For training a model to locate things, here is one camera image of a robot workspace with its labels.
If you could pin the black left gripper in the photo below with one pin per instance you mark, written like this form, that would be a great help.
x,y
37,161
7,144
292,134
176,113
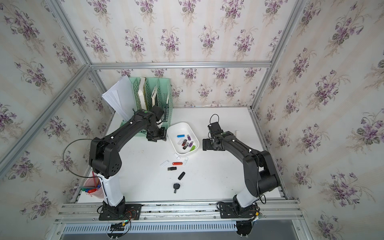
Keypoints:
x,y
162,136

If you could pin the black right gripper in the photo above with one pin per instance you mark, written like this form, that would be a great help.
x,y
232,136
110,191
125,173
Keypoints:
x,y
206,145

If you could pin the white clear cap usb drive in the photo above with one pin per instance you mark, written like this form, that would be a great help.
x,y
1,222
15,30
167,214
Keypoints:
x,y
180,141

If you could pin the white plastic storage box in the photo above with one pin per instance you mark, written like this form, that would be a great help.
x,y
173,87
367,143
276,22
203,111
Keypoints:
x,y
182,129

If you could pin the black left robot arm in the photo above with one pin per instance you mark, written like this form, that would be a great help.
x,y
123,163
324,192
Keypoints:
x,y
105,159

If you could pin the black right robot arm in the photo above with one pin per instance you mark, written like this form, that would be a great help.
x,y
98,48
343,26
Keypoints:
x,y
260,172

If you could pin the beige notebook in organizer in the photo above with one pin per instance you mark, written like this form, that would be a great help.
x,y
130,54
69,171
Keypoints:
x,y
154,96

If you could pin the green desk file organizer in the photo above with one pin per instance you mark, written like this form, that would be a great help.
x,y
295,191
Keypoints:
x,y
149,92

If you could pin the white book in organizer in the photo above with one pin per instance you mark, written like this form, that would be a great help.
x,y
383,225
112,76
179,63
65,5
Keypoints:
x,y
141,93

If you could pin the white paper stack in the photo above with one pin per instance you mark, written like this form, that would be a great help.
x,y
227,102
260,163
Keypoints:
x,y
121,98

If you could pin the black car key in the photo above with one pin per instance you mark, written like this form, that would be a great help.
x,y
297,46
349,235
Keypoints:
x,y
176,187

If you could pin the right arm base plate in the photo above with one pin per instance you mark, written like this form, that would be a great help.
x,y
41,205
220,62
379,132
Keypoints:
x,y
234,211

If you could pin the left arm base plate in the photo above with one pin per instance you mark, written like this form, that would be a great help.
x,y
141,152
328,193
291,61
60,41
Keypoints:
x,y
119,213

